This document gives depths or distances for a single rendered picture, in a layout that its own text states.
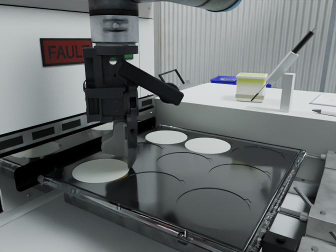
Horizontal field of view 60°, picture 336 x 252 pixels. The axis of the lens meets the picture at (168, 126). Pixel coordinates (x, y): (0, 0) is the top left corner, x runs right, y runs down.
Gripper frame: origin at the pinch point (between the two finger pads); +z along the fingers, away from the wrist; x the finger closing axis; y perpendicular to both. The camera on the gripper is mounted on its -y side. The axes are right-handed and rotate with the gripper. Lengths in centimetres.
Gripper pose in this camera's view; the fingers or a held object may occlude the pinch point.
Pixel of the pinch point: (133, 160)
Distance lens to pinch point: 53.3
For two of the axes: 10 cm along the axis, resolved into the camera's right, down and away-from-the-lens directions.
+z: 0.0, 9.6, 2.9
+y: -9.8, 0.6, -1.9
